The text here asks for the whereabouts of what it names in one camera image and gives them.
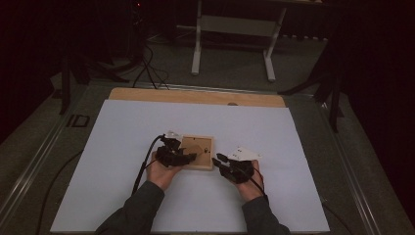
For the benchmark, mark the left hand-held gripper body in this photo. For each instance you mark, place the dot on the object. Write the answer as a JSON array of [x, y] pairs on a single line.
[[169, 156]]

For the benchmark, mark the white table mat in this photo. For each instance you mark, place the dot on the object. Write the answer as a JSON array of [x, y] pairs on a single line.
[[130, 124]]

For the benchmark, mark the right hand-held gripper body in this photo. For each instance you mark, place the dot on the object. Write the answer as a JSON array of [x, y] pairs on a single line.
[[239, 171]]

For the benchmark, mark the white metal desk frame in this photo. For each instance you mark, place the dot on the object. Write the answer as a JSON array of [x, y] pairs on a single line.
[[236, 25]]

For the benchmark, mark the black metal stand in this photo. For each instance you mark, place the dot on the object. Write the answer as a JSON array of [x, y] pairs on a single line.
[[66, 94]]

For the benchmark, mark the black rectangular bracket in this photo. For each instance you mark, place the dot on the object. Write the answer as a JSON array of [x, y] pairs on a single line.
[[71, 120]]

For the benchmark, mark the aluminium rail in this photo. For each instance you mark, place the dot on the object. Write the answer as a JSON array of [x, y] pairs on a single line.
[[353, 182], [195, 87], [38, 166]]

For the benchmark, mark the small square wooden board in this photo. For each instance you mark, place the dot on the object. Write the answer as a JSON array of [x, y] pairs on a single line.
[[204, 160]]

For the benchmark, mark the dark equipment rack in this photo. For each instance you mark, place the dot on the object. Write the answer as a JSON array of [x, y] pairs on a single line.
[[137, 29]]

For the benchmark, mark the black tripod stand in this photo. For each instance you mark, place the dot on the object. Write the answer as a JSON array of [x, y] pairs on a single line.
[[335, 107]]

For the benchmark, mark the person's right hand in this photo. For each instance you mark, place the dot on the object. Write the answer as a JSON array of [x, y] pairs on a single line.
[[251, 191]]

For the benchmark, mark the person's left hand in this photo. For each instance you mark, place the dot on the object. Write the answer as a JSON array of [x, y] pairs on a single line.
[[161, 176]]

